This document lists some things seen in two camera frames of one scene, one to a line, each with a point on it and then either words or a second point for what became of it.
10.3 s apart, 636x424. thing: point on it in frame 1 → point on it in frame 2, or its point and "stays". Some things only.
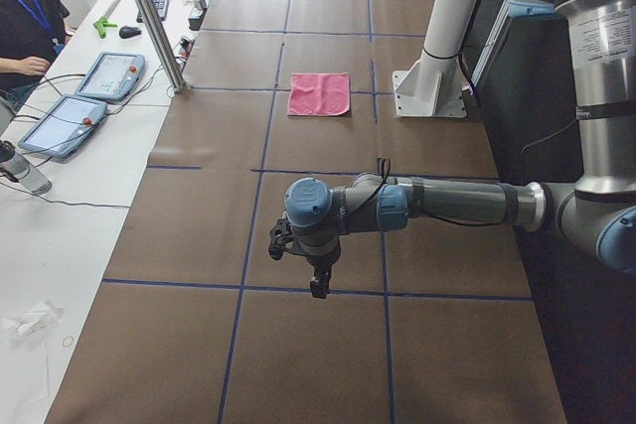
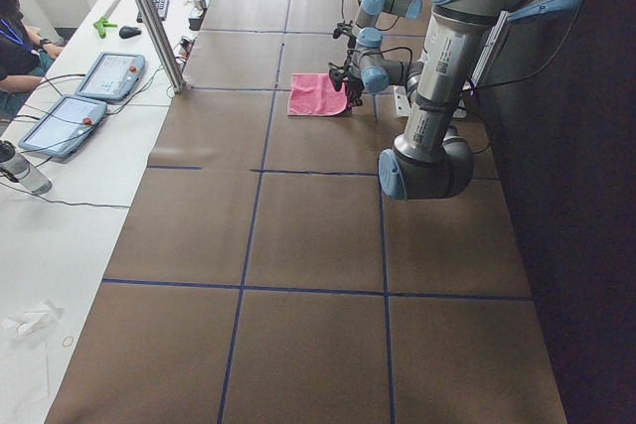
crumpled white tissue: [31, 322] stays
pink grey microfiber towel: [319, 94] stays
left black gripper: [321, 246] → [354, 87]
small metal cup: [199, 2] stays
